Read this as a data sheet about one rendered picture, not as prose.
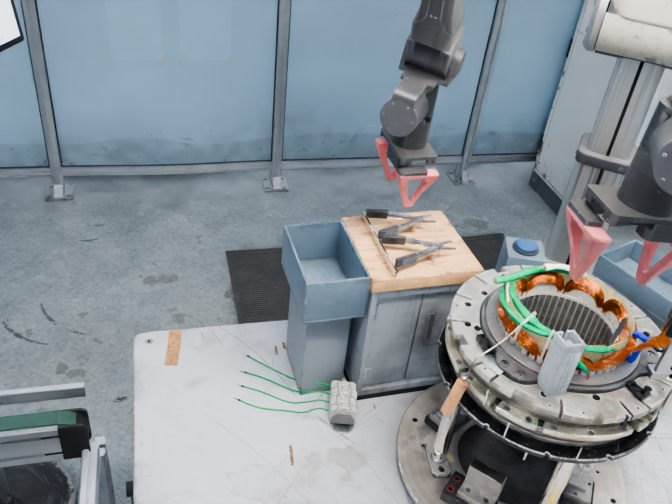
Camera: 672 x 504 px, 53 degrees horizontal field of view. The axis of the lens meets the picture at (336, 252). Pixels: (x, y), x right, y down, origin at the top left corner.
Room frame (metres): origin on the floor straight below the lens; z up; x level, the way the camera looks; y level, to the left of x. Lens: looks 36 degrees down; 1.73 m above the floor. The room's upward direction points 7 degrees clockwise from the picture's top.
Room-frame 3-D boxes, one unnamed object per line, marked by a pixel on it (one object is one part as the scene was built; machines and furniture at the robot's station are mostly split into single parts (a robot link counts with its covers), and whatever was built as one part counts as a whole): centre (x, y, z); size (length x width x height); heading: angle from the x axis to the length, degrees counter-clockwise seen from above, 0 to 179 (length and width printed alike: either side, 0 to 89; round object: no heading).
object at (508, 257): (1.05, -0.35, 0.91); 0.07 x 0.07 x 0.25; 88
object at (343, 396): (0.83, -0.05, 0.80); 0.10 x 0.05 x 0.04; 2
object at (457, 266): (0.98, -0.13, 1.05); 0.20 x 0.19 x 0.02; 110
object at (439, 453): (0.73, -0.21, 0.91); 0.02 x 0.02 x 0.21
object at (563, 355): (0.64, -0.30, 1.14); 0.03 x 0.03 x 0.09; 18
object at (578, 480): (0.69, -0.44, 0.83); 0.05 x 0.04 x 0.02; 162
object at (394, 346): (0.98, -0.13, 0.91); 0.19 x 0.19 x 0.26; 20
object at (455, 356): (0.74, -0.19, 1.06); 0.09 x 0.04 x 0.01; 18
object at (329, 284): (0.92, 0.02, 0.92); 0.17 x 0.11 x 0.28; 20
